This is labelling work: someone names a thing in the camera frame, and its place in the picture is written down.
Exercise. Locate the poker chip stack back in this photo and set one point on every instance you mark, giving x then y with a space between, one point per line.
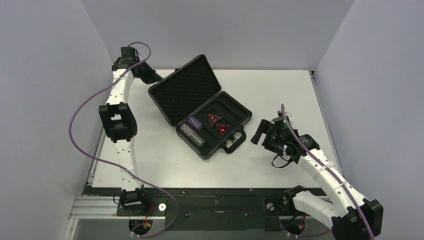
187 130

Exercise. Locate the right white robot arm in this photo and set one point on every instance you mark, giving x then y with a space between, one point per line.
348 214

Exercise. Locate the black foam-lined carrying case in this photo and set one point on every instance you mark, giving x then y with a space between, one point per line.
193 90

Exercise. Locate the poker chip stack front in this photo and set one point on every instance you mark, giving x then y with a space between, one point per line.
193 121

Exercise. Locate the red triangular button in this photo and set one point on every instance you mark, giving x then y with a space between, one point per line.
214 119
222 128

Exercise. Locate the poker chip stack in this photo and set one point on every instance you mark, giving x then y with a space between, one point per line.
187 130
193 121
197 140

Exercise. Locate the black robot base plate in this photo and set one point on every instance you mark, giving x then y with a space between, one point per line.
207 209

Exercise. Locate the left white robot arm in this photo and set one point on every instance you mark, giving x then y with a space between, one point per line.
120 125

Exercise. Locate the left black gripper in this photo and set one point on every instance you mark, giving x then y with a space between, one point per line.
152 77

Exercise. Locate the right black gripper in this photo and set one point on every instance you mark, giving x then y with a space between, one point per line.
265 131

